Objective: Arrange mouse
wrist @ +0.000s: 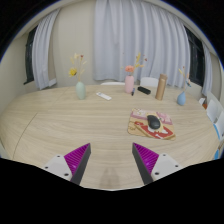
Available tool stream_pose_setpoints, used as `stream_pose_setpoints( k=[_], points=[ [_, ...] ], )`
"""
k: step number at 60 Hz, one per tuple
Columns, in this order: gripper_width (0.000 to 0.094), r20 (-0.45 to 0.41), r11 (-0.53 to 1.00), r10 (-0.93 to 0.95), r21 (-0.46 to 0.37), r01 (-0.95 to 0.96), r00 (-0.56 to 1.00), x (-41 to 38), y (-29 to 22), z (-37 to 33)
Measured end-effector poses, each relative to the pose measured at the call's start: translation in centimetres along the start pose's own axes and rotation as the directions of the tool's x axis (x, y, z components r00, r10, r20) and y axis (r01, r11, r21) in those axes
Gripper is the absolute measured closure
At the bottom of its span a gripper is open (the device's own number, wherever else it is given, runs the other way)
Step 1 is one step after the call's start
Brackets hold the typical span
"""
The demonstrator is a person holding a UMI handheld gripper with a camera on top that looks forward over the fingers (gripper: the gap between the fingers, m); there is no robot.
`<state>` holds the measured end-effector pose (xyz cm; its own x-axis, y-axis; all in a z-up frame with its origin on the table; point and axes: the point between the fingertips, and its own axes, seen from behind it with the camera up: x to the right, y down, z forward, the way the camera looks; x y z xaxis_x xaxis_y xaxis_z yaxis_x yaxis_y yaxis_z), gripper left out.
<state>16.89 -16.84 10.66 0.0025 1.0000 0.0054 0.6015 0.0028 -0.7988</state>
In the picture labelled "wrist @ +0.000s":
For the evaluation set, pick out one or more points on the narrow white curtain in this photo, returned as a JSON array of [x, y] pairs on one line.
[[207, 70], [43, 53]]

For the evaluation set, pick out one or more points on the dark framed window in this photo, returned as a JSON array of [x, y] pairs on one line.
[[197, 56], [30, 60]]

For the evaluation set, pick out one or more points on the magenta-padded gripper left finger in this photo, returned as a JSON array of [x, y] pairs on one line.
[[76, 160]]

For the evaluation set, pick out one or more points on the white remote control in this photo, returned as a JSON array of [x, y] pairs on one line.
[[103, 96]]

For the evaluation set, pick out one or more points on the blue vase with dried flowers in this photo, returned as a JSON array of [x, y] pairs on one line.
[[181, 99]]

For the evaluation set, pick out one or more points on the black oblong case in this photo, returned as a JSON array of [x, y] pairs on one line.
[[144, 90]]

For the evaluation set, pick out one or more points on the black computer mouse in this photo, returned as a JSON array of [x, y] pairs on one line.
[[153, 122]]

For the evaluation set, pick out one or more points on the pink vase with dried flowers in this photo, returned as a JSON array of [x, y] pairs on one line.
[[129, 85]]

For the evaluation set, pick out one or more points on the tan insulated bottle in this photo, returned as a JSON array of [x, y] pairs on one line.
[[161, 87]]

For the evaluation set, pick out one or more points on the green vase with dried flowers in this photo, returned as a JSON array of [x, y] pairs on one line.
[[80, 91]]

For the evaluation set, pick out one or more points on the wide white curtain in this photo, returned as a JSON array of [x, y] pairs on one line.
[[140, 36]]

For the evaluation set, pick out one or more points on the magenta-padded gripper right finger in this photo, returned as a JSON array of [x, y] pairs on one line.
[[148, 160]]

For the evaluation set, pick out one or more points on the white chair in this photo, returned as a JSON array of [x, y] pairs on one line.
[[112, 83], [149, 82], [213, 111], [220, 126]]

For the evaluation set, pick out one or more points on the dark marker pen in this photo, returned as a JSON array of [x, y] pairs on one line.
[[133, 91]]

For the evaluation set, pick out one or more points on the colourful printed mouse pad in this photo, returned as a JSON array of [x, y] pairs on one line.
[[140, 128]]

